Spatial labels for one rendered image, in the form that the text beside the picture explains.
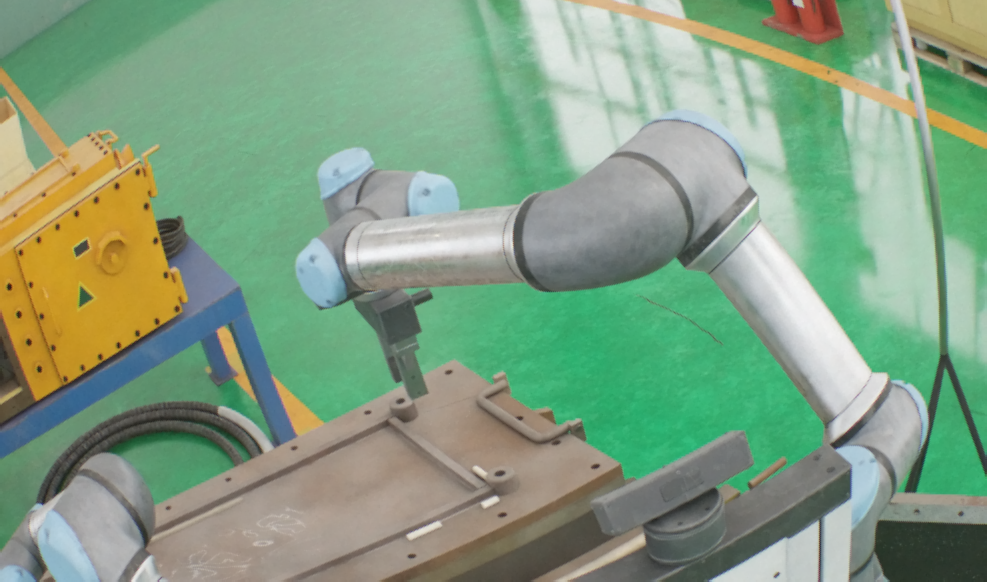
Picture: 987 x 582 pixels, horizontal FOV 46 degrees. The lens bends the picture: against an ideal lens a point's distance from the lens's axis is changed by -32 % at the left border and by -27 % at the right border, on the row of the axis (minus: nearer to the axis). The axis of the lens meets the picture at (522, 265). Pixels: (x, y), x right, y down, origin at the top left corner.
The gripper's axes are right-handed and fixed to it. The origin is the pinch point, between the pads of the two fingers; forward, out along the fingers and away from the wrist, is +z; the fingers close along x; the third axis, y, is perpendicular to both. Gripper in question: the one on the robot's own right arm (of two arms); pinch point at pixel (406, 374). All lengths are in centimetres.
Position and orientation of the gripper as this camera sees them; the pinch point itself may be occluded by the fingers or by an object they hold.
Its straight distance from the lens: 203.1
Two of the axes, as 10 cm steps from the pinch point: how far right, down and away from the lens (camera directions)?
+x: -4.2, -3.3, 8.4
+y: 8.7, -3.9, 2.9
